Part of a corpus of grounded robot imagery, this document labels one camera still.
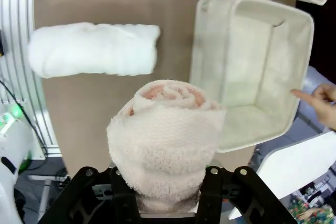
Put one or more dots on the aluminium frame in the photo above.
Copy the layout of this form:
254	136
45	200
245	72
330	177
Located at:
18	24

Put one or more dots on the pink towel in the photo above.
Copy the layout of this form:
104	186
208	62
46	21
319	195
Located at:
162	140

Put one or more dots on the person in floral shirt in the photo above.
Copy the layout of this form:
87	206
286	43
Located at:
312	209

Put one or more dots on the white towel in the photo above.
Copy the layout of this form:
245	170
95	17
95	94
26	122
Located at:
92	48

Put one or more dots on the white side table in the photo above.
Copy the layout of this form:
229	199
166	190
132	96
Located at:
294	163

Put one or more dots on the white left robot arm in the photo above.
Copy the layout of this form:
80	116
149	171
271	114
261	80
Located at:
13	145

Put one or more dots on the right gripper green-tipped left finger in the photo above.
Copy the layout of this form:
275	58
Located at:
86	192

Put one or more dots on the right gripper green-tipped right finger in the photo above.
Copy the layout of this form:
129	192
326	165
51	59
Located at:
241	190

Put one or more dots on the person's left hand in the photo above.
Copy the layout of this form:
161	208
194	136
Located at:
324	106

